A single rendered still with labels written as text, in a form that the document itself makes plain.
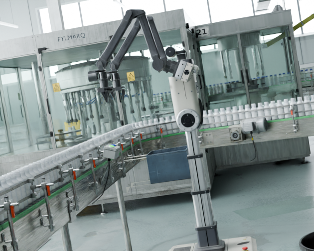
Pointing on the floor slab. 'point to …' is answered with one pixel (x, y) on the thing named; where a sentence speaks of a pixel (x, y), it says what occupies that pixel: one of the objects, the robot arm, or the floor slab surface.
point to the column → (55, 15)
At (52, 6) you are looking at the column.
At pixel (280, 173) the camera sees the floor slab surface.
